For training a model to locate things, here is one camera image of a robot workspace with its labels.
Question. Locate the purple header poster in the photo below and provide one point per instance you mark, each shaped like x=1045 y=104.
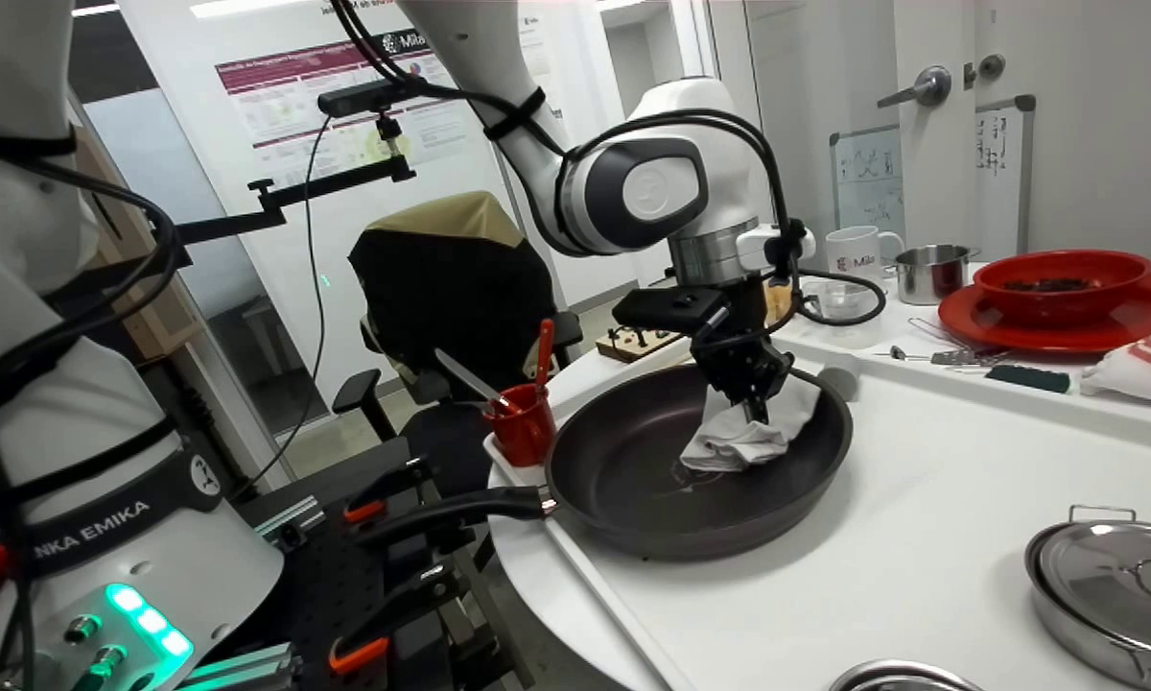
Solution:
x=293 y=69

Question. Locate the black stereo camera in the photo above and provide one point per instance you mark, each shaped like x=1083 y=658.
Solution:
x=366 y=97

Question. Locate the wooden board with pieces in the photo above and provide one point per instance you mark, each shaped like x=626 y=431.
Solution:
x=636 y=344

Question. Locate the paper sheet holder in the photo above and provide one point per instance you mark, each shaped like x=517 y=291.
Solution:
x=1000 y=175

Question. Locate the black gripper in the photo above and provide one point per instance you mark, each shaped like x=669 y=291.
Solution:
x=733 y=347

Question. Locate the red cup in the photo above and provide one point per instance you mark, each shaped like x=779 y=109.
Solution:
x=523 y=429

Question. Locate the red bowl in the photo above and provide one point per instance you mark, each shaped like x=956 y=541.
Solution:
x=1062 y=273

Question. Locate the black chair with tan cover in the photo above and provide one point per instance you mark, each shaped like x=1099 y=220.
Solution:
x=454 y=292

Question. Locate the small leaning whiteboard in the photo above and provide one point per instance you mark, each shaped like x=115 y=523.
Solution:
x=869 y=180

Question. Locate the clear plastic cup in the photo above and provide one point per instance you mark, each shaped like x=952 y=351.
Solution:
x=847 y=303

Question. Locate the white cloth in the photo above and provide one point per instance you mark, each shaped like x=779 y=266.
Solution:
x=743 y=443

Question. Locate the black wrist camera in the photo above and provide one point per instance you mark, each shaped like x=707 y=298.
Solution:
x=664 y=310

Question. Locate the black phone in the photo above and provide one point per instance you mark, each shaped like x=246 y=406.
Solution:
x=1025 y=377

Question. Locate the red spatula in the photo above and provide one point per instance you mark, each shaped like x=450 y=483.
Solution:
x=548 y=347

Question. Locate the steel cup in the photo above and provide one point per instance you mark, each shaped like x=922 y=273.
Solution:
x=929 y=273

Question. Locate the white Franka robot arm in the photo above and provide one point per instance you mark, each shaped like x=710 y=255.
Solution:
x=472 y=39

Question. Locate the metal door lock knob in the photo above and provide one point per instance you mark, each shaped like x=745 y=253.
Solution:
x=982 y=71

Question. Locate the black frying pan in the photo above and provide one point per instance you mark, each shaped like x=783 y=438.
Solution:
x=626 y=486

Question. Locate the red plate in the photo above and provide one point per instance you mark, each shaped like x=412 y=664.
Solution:
x=1062 y=337

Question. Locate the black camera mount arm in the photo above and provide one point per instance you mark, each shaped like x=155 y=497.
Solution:
x=330 y=181

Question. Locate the steel lidded pan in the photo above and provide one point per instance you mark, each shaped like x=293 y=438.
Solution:
x=1115 y=588

